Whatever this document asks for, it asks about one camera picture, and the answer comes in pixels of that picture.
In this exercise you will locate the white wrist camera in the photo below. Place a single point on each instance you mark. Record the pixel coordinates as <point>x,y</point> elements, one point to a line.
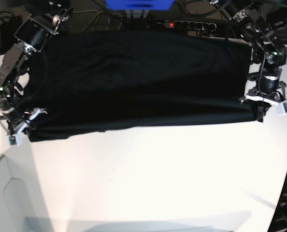
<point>281,108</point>
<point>14,140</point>

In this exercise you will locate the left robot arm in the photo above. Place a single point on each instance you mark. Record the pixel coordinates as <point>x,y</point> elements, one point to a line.
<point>268,51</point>

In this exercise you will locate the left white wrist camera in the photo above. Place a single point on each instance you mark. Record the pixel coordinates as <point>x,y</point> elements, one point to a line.
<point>281,108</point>

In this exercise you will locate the black power strip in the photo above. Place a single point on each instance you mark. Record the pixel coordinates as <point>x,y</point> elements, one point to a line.
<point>191,25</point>

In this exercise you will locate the blue plastic box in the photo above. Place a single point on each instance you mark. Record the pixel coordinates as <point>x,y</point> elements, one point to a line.
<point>161,5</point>

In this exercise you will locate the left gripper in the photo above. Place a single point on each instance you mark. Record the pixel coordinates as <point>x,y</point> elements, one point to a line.
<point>269,89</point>

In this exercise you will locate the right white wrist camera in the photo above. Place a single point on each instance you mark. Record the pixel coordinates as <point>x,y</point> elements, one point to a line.
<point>14,140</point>

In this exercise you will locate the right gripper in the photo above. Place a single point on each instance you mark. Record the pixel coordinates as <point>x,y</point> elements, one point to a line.
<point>14,121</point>

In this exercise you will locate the black T-shirt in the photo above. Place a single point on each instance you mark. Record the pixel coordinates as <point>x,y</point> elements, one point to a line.
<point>114,80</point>

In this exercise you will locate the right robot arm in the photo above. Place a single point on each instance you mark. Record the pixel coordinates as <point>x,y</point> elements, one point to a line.
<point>45,20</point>

